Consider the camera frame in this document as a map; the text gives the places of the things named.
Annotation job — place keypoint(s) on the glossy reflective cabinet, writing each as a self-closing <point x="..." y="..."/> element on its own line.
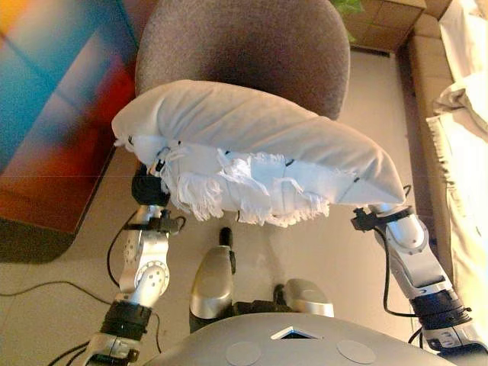
<point x="49" y="114"/>

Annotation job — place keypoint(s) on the grey robot torso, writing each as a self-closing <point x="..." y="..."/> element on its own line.
<point x="289" y="343"/>

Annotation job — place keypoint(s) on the silver robot right leg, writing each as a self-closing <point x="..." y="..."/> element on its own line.
<point x="309" y="297"/>

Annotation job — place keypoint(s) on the white fringed cushion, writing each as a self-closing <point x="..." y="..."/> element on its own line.
<point x="248" y="126"/>

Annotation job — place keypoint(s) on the green potted plant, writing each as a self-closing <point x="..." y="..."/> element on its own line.
<point x="348" y="7"/>

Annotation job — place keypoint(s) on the wooden nightstand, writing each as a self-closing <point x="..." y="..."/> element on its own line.
<point x="389" y="23"/>

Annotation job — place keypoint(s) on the silver robot left leg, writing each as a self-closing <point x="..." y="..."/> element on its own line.
<point x="211" y="282"/>

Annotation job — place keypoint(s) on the grey fabric tub armchair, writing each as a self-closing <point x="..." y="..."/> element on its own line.
<point x="244" y="42"/>

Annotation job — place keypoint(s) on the bed with white bedding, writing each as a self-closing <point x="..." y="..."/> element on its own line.
<point x="465" y="45"/>

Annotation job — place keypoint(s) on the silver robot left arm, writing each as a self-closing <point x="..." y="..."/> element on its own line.
<point x="148" y="259"/>

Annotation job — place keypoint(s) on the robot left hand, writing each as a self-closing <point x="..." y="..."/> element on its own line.
<point x="148" y="190"/>

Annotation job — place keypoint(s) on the beige fringed throw blanket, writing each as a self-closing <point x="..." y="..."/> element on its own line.
<point x="467" y="190"/>

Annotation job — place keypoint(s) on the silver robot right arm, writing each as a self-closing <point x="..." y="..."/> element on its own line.
<point x="415" y="259"/>

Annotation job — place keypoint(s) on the silver robot leg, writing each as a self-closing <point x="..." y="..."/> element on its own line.
<point x="211" y="282"/>
<point x="309" y="297"/>

